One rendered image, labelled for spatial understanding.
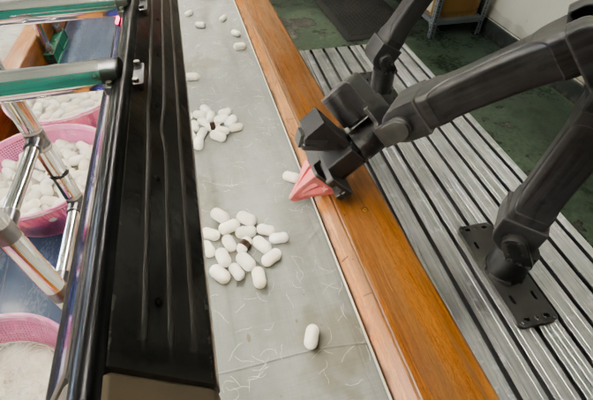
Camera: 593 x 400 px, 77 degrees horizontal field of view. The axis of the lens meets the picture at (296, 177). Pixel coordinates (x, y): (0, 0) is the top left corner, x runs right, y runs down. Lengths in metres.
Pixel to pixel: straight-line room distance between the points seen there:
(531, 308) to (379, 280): 0.27
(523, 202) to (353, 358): 0.32
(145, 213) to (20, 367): 0.46
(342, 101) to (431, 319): 0.34
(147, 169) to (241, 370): 0.36
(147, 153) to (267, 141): 0.57
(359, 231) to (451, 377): 0.23
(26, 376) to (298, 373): 0.35
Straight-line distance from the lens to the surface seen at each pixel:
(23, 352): 0.67
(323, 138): 0.57
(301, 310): 0.57
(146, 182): 0.24
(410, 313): 0.56
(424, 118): 0.55
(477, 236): 0.79
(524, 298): 0.75
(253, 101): 0.94
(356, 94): 0.58
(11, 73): 0.34
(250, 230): 0.63
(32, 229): 0.83
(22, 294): 0.80
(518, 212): 0.63
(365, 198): 0.67
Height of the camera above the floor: 1.26
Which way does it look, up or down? 45 degrees down
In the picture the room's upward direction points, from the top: straight up
